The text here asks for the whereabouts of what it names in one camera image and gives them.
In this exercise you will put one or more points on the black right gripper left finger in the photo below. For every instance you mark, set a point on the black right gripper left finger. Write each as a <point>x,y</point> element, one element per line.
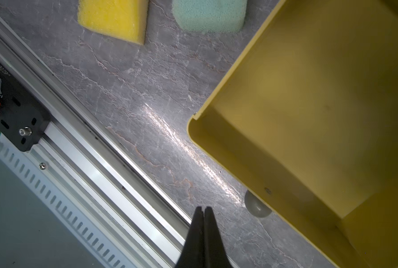
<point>192,255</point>

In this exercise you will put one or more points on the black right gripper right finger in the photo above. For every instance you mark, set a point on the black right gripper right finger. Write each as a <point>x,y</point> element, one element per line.
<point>215,254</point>

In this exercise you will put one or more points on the olive round drawer knob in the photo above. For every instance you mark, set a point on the olive round drawer knob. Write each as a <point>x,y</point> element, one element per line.
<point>255,206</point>

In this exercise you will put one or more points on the yellow bottom drawer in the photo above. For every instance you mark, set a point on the yellow bottom drawer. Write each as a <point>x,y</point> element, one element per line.
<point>307,120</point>

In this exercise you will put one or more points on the mint green sponge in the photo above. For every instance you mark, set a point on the mint green sponge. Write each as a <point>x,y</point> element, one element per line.
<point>218,16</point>

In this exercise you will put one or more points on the yellow sponge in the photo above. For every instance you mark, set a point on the yellow sponge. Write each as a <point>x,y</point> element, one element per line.
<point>121,19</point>

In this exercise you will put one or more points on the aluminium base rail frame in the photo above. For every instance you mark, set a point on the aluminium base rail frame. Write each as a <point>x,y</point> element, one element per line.
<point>90,167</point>

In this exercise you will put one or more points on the white slotted cable duct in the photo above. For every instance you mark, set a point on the white slotted cable duct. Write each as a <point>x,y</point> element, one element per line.
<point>90,235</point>

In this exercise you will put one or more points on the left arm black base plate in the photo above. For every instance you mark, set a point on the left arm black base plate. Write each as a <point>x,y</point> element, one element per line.
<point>23,119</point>

